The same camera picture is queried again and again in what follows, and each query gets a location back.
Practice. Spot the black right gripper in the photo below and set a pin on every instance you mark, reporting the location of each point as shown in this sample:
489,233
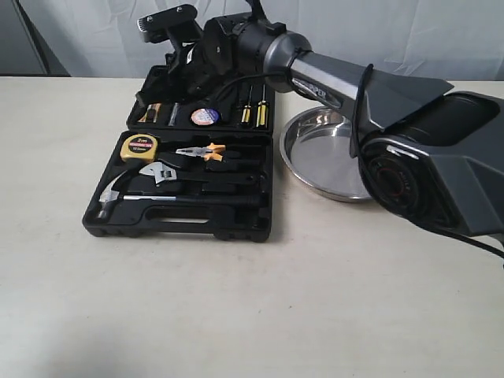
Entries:
194,70

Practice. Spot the black plastic tool case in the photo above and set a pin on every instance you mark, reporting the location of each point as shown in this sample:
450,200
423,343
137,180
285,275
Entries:
223,222

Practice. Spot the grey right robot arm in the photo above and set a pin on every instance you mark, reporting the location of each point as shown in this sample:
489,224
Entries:
426,152

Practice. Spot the roll of electrical tape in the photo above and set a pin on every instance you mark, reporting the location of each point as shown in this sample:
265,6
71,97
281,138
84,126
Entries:
205,117

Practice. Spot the test pen screwdriver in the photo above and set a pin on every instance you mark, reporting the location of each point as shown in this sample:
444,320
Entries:
173,115

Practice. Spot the yellow utility knife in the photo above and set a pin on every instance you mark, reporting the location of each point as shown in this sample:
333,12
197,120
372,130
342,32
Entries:
151,114

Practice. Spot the round stainless steel tray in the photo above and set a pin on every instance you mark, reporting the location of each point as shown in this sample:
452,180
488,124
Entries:
315,147

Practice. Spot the yellow tape measure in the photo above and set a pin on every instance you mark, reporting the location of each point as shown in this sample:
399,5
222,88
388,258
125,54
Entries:
140,146

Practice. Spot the white backdrop curtain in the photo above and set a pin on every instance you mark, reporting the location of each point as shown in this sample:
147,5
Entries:
452,40

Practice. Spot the yellow handled screwdriver right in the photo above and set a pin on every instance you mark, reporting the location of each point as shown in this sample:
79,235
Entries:
262,110

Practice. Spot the yellow handled screwdriver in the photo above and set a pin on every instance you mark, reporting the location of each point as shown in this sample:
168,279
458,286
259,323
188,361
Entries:
245,118
262,110

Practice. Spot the yellow handled screwdriver left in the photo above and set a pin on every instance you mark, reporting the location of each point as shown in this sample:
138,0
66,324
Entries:
245,118

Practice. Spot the pliers with orange handles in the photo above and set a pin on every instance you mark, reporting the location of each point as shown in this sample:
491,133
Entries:
220,158

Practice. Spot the claw hammer black handle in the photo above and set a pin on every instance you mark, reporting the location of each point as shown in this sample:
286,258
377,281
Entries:
110,197

